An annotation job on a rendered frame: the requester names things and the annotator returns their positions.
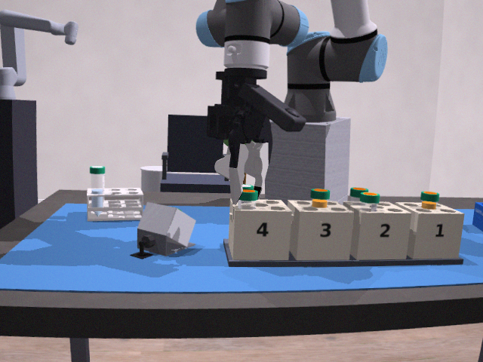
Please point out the clear tube with orange liquid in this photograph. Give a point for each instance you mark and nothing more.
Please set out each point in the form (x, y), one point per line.
(248, 198)

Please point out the beige bucket adapter block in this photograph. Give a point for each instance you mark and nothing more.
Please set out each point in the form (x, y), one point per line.
(262, 233)
(382, 234)
(435, 235)
(320, 233)

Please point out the white tube rack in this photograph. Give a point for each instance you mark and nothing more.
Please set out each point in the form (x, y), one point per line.
(117, 210)

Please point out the blue tube rack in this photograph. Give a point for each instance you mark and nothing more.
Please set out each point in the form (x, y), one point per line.
(478, 216)

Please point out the blue bench mat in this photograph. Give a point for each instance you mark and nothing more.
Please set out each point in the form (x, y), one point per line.
(69, 254)

